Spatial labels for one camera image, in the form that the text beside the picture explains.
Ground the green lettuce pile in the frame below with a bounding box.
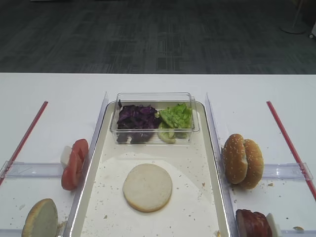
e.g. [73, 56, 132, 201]
[158, 103, 192, 143]

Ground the rear tomato slice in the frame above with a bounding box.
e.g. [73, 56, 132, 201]
[72, 139, 89, 166]

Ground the tomato slice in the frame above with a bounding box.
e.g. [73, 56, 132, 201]
[72, 139, 89, 166]
[61, 151, 83, 191]

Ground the white pusher behind tomato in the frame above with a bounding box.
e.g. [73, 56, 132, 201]
[60, 146, 72, 167]

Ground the front tomato slice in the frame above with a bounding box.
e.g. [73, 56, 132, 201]
[61, 151, 83, 191]

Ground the brown meat patty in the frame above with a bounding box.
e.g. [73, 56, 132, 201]
[236, 209, 273, 237]

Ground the clear plastic container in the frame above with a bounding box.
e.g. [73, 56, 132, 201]
[110, 92, 199, 144]

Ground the purple cabbage pile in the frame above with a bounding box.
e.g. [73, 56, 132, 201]
[117, 100, 161, 144]

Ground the bottom bun on tray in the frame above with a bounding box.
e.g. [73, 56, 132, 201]
[122, 163, 173, 212]

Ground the left sesame bun top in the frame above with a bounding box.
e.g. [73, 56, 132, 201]
[222, 134, 248, 184]

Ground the sesame bun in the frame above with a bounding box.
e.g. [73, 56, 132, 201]
[222, 134, 248, 184]
[239, 139, 264, 190]

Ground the white metal tray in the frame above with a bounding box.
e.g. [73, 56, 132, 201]
[67, 102, 230, 237]

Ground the right sesame bun top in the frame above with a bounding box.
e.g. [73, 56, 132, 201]
[239, 139, 264, 190]

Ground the right clear long divider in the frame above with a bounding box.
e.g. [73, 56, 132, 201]
[205, 94, 239, 237]

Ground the clear long divider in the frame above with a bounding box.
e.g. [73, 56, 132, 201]
[61, 91, 109, 237]
[205, 94, 239, 237]

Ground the left clear long divider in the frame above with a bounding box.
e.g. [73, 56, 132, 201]
[61, 91, 109, 237]

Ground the right upper clear pusher track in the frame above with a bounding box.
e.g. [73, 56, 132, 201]
[262, 163, 313, 181]

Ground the clear pusher track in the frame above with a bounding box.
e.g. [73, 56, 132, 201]
[262, 163, 313, 181]
[0, 161, 63, 178]
[277, 229, 316, 237]

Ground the left upper clear pusher track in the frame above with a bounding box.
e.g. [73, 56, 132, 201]
[0, 161, 63, 178]

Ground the left bun half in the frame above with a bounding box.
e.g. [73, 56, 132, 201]
[21, 198, 58, 237]

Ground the white pusher behind patty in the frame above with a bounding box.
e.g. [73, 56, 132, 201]
[266, 213, 282, 237]

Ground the white floor stand base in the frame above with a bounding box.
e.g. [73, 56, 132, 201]
[279, 0, 306, 35]

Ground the right lower clear pusher track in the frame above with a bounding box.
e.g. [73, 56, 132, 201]
[277, 229, 316, 237]

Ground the left red rail strip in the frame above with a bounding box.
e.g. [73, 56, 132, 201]
[0, 101, 48, 184]

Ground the red rail strip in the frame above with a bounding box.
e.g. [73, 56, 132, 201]
[0, 101, 48, 184]
[266, 101, 316, 199]

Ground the right red rail strip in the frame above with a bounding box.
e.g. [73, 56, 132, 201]
[266, 101, 316, 199]

